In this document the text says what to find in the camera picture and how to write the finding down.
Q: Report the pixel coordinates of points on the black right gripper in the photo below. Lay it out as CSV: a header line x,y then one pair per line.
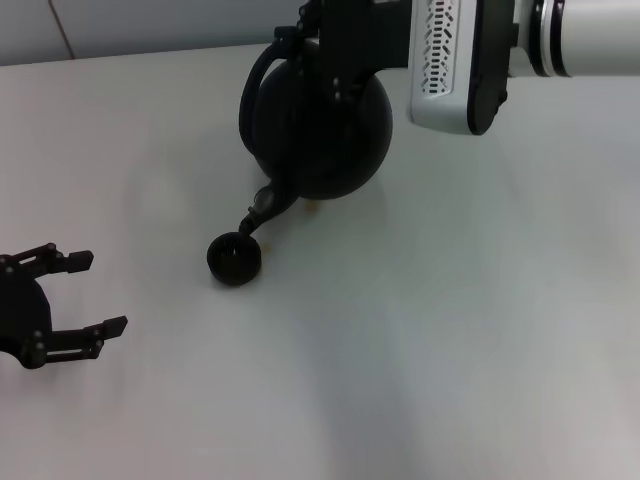
x,y
370,40

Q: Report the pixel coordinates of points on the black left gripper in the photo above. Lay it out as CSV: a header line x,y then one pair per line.
x,y
25,315

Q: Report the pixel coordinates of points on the white and silver right arm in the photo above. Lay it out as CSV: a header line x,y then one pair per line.
x,y
590,35

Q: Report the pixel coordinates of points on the small dark teacup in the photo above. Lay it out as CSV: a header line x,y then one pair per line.
x,y
234,262

